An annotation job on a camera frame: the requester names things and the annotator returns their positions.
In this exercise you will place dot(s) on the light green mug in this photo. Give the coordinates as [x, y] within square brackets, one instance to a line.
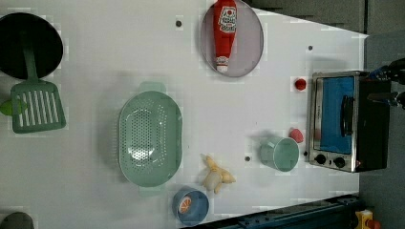
[280, 153]

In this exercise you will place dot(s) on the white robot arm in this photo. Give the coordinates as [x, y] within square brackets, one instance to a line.
[388, 75]

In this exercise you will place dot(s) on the green perforated colander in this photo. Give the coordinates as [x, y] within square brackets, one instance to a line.
[149, 132]

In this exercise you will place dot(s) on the peeled toy banana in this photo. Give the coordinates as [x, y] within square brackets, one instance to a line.
[216, 176]

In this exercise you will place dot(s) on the grey round plate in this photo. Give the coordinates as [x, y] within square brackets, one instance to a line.
[248, 44]

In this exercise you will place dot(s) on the orange slice toy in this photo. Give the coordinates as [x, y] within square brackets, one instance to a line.
[185, 205]

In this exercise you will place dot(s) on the blue bowl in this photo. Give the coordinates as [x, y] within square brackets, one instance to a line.
[199, 207]

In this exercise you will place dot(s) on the pink strawberry toy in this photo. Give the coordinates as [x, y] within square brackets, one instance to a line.
[297, 135]

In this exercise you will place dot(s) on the red ketchup bottle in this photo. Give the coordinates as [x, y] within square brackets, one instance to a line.
[224, 28]

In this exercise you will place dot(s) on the silver toaster oven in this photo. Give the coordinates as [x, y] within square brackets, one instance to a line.
[347, 131]

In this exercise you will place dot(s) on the green slotted spatula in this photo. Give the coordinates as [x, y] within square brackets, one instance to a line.
[44, 107]

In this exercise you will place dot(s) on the black frying pan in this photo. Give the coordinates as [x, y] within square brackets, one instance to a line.
[20, 30]

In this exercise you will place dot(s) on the yellow emergency stop box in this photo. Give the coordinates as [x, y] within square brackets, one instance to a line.
[366, 220]

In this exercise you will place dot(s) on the lime green toy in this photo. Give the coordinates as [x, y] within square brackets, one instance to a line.
[6, 107]

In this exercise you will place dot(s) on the grey round object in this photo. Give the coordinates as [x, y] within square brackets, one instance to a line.
[17, 220]

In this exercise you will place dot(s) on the blue metal frame rail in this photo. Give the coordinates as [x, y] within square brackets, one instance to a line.
[330, 213]

